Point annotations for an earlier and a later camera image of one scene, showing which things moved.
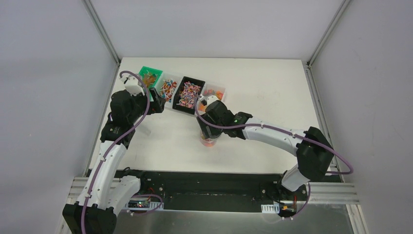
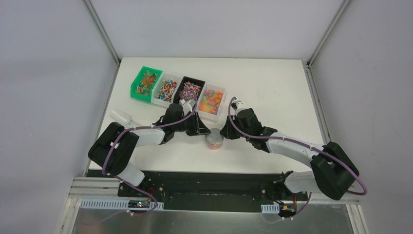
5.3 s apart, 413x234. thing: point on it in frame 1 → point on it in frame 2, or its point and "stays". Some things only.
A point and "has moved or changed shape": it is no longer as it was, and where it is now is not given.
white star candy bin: [209, 90] stays
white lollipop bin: [167, 86] stays
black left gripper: [157, 99] → [194, 124]
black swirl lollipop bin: [186, 94] stays
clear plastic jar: [208, 142] has moved or changed shape
